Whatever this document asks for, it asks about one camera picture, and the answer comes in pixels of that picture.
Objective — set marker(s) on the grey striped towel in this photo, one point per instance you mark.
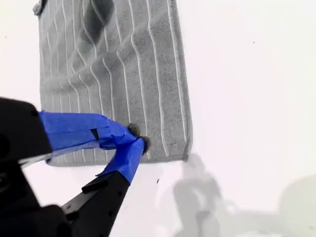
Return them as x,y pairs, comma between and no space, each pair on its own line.
148,74

